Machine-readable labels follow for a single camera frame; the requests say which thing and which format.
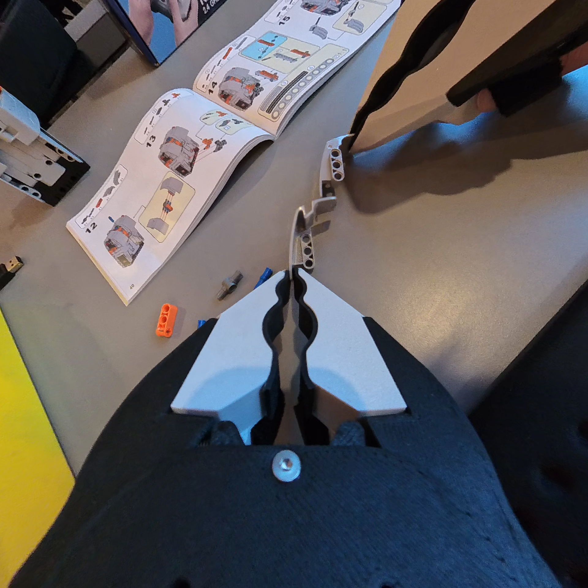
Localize small grey axle pin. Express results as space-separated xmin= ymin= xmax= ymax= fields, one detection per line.
xmin=216 ymin=270 xmax=244 ymax=302

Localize orange connector brick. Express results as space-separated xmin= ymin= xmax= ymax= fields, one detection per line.
xmin=156 ymin=303 xmax=179 ymax=338

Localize yellow plastic bin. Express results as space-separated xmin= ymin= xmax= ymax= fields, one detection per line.
xmin=0 ymin=308 xmax=76 ymax=588

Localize grey desk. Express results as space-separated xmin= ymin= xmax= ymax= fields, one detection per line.
xmin=0 ymin=0 xmax=588 ymax=478

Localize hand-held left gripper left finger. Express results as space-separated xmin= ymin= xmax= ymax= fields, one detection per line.
xmin=171 ymin=270 xmax=292 ymax=446

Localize white instruction booklet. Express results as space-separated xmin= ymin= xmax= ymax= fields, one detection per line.
xmin=66 ymin=0 xmax=402 ymax=307

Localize partly built toy robot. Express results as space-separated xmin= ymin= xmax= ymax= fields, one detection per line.
xmin=0 ymin=86 xmax=91 ymax=207

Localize black usb dongle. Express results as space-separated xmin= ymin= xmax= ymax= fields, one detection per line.
xmin=0 ymin=255 xmax=25 ymax=291

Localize blue toy robot box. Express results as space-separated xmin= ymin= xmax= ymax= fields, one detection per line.
xmin=103 ymin=0 xmax=227 ymax=68

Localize grey curved panel brick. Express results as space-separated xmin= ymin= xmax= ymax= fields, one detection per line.
xmin=288 ymin=197 xmax=337 ymax=276
xmin=318 ymin=133 xmax=355 ymax=198

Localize black dimpled pad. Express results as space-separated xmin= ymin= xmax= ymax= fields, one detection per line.
xmin=469 ymin=280 xmax=588 ymax=588

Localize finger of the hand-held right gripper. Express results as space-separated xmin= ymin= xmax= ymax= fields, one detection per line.
xmin=353 ymin=0 xmax=563 ymax=154
xmin=349 ymin=0 xmax=476 ymax=149

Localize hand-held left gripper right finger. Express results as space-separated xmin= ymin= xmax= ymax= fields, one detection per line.
xmin=294 ymin=268 xmax=408 ymax=446

